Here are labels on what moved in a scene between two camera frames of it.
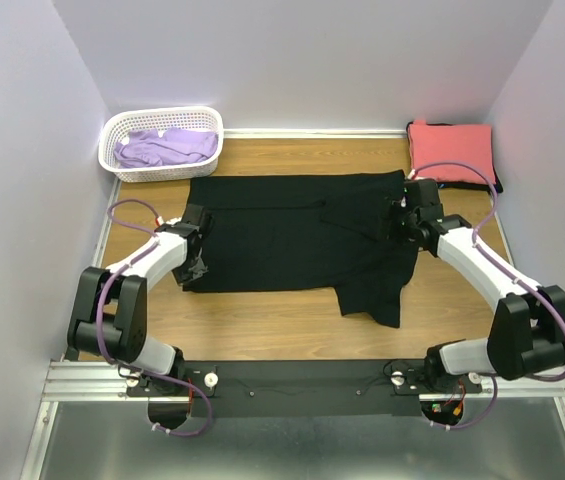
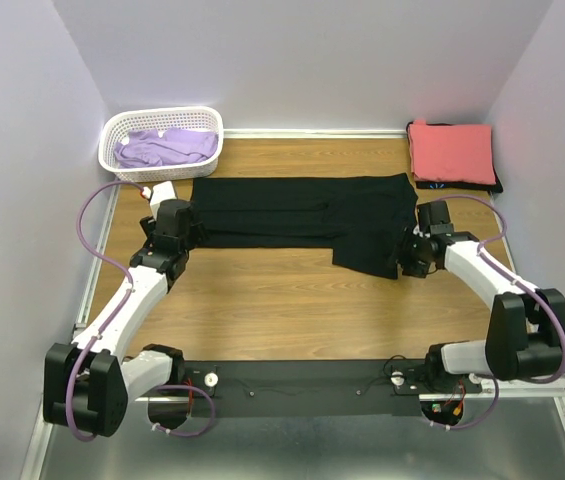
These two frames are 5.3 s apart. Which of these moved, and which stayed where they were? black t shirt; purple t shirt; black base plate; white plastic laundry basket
Moved: black t shirt
Stayed: white plastic laundry basket; black base plate; purple t shirt
